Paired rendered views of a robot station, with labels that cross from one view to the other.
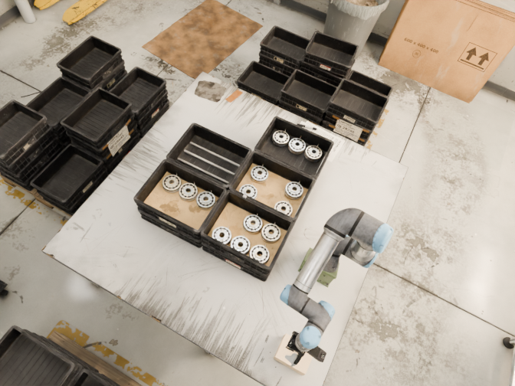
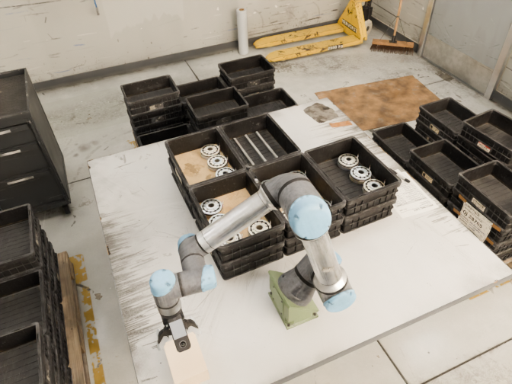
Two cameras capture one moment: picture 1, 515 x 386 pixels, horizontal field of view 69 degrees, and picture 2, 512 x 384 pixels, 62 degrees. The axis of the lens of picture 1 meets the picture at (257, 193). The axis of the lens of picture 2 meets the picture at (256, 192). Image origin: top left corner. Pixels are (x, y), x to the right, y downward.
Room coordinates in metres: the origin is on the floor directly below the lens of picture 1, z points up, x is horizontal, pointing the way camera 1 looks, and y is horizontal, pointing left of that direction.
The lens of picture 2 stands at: (0.01, -1.05, 2.25)
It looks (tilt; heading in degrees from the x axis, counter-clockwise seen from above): 43 degrees down; 49
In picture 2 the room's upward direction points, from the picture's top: 2 degrees counter-clockwise
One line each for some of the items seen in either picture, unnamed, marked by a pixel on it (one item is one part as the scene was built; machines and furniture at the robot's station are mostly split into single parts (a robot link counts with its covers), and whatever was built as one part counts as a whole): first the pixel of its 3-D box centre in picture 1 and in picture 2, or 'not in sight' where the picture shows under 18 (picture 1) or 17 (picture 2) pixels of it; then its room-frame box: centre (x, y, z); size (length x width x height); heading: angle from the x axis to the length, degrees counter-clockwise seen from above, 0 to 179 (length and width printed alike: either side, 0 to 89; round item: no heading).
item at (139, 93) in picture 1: (139, 103); (267, 120); (1.97, 1.07, 0.31); 0.40 x 0.30 x 0.34; 161
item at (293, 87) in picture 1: (306, 103); (440, 180); (2.31, -0.26, 0.31); 0.40 x 0.30 x 0.34; 71
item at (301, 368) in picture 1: (293, 354); (186, 361); (0.27, -0.32, 0.74); 0.16 x 0.12 x 0.07; 71
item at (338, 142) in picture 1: (317, 140); (402, 192); (1.63, -0.33, 0.70); 0.33 x 0.23 x 0.01; 71
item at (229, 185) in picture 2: (247, 232); (235, 215); (0.80, 0.01, 0.87); 0.40 x 0.30 x 0.11; 73
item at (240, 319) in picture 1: (241, 227); (270, 252); (1.05, 0.06, 0.35); 1.60 x 1.60 x 0.70; 71
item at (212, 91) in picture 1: (209, 89); (320, 111); (1.89, 0.47, 0.71); 0.22 x 0.19 x 0.01; 71
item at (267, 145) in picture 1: (293, 152); (349, 175); (1.37, -0.16, 0.87); 0.40 x 0.30 x 0.11; 73
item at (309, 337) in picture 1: (309, 337); (165, 288); (0.28, -0.30, 1.17); 0.09 x 0.08 x 0.11; 154
